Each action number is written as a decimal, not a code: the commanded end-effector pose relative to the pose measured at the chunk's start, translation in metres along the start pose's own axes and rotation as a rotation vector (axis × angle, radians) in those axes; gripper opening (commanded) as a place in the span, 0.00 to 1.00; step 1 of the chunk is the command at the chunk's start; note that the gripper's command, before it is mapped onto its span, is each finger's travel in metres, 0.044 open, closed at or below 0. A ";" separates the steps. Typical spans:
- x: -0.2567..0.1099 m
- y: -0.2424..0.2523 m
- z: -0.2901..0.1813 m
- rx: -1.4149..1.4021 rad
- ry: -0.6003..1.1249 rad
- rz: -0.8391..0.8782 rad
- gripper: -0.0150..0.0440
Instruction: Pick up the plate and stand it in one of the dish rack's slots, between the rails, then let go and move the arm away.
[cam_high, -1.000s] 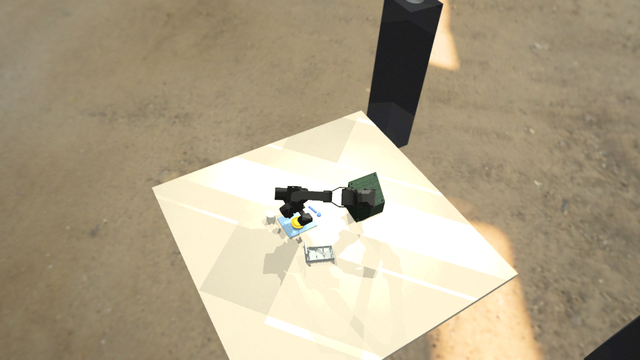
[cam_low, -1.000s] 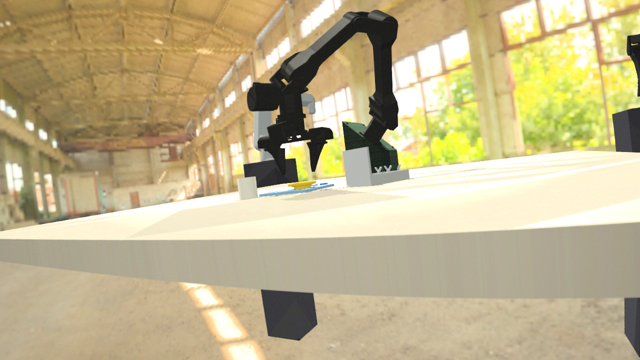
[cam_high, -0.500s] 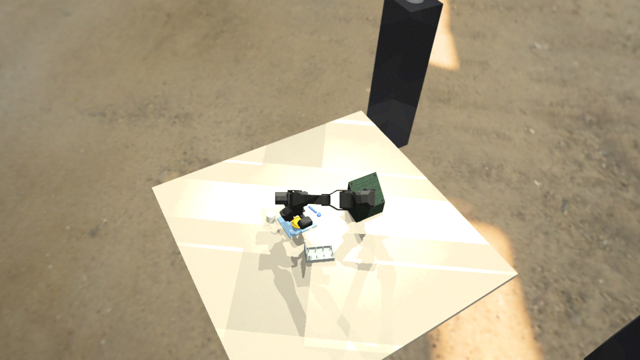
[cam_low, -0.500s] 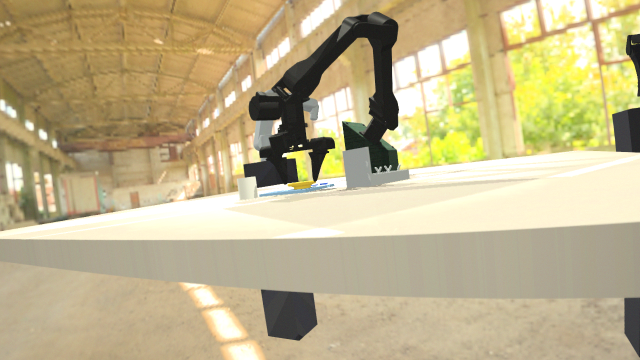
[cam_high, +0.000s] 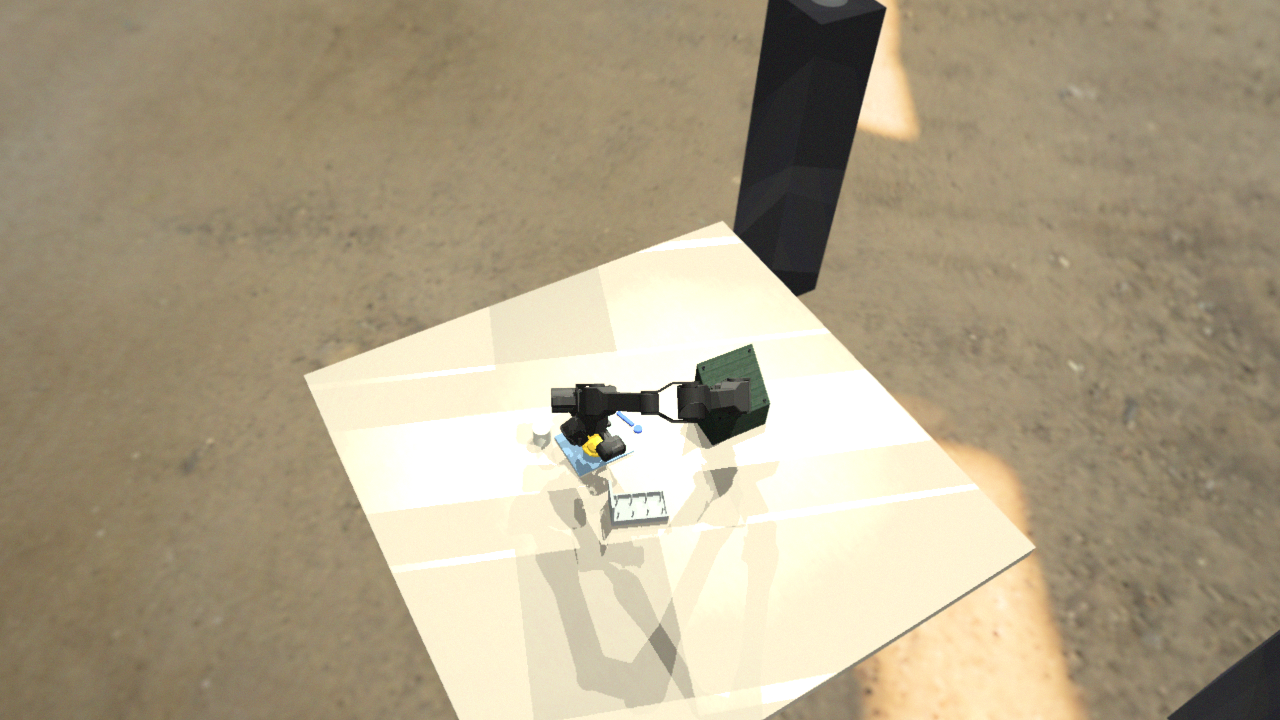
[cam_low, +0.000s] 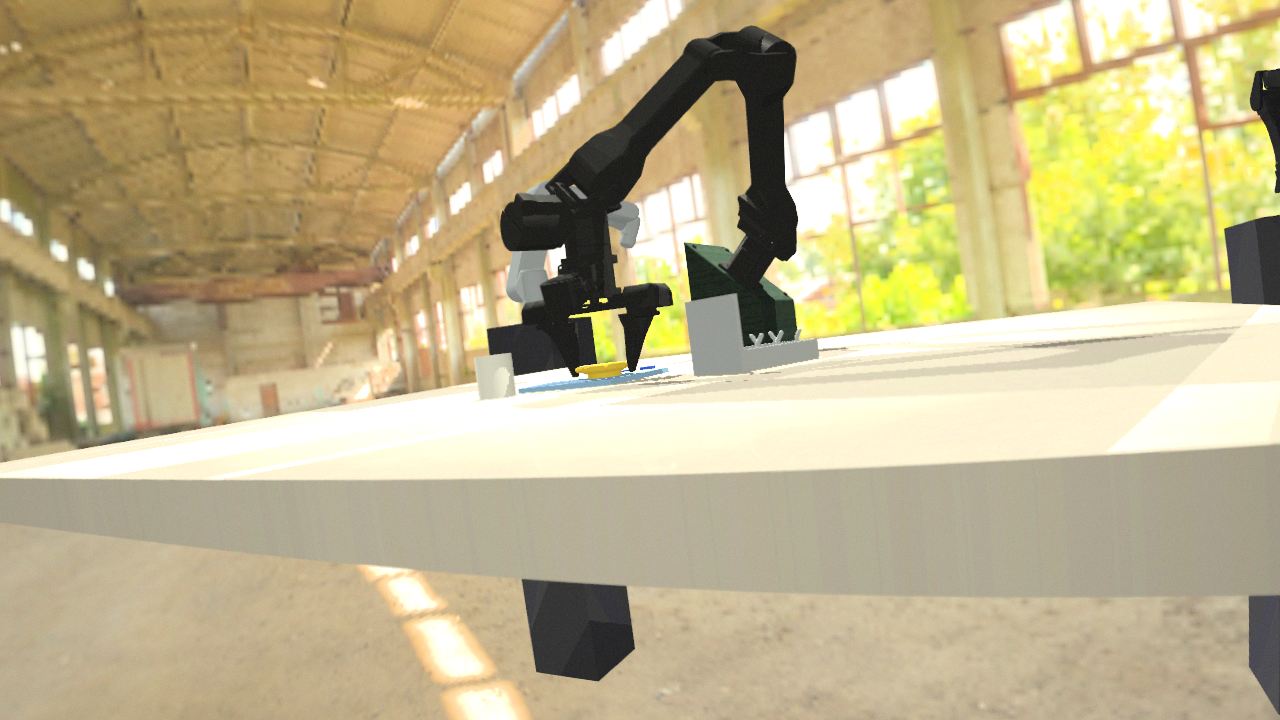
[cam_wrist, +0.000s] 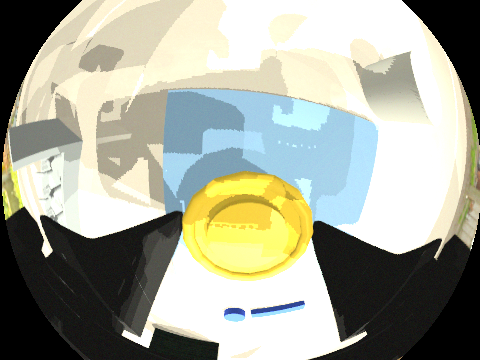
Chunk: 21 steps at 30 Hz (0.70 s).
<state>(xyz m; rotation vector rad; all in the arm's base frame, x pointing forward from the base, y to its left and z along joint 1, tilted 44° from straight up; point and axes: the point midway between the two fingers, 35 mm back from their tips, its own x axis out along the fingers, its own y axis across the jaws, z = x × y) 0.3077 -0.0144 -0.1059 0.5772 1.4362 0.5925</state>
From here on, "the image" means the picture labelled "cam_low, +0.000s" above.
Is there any yellow plate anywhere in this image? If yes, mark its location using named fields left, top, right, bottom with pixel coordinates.
left=575, top=361, right=628, bottom=379

